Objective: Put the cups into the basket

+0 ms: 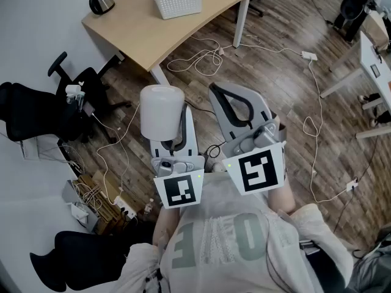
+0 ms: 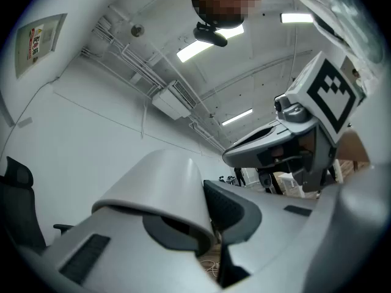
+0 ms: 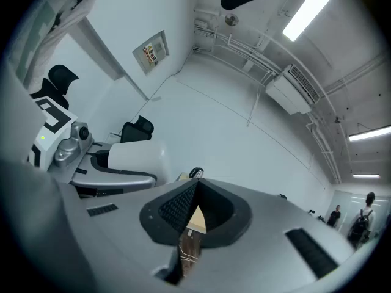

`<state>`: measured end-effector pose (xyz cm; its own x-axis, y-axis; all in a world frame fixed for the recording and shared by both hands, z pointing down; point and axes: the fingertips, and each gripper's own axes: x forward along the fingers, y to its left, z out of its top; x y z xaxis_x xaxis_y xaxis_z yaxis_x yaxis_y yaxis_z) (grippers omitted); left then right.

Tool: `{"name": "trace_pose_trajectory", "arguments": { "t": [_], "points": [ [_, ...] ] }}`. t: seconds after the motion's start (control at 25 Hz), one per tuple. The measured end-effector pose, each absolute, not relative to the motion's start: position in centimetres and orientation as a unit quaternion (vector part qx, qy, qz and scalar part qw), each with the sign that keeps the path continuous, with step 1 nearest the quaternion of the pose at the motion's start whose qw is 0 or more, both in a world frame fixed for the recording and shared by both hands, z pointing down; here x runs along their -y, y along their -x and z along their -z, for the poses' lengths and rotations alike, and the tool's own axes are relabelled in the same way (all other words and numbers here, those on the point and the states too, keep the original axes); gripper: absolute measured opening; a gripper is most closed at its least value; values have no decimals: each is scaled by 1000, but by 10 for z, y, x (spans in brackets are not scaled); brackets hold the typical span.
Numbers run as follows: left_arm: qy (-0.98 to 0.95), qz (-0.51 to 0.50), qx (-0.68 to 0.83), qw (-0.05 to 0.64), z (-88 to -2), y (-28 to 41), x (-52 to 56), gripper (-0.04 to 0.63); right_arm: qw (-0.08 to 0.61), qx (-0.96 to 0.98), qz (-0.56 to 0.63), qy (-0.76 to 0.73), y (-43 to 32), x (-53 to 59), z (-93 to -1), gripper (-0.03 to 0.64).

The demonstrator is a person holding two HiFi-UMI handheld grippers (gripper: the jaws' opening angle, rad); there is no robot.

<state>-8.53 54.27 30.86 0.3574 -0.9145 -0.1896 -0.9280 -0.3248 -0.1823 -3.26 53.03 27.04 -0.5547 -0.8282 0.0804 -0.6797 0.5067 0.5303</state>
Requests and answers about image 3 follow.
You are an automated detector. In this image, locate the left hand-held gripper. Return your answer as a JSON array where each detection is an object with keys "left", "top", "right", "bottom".
[{"left": 27, "top": 95, "right": 159, "bottom": 198}]

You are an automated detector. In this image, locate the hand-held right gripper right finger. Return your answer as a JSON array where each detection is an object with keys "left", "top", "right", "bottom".
[{"left": 183, "top": 178, "right": 365, "bottom": 293}]

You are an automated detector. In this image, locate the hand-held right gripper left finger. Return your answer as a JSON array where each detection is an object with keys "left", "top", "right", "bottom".
[{"left": 56, "top": 178, "right": 201, "bottom": 293}]

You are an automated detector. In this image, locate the white cup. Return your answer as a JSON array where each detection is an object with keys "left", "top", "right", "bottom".
[{"left": 108, "top": 140, "right": 168, "bottom": 176}]

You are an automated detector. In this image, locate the black backpack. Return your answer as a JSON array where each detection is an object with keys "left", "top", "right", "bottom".
[{"left": 348, "top": 209, "right": 374, "bottom": 244}]

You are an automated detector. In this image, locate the white air conditioner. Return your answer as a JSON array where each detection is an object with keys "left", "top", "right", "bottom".
[{"left": 265, "top": 64, "right": 321, "bottom": 116}]

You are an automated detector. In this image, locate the white ceiling pipe bundle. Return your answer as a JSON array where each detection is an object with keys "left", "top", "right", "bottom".
[{"left": 194, "top": 16, "right": 283, "bottom": 84}]

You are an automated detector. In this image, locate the silver bottle with black handle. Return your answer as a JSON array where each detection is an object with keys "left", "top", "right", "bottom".
[{"left": 188, "top": 166, "right": 205, "bottom": 180}]

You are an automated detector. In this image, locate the grey wall panel with poster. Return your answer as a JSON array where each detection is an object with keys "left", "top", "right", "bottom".
[{"left": 131, "top": 30, "right": 170, "bottom": 77}]

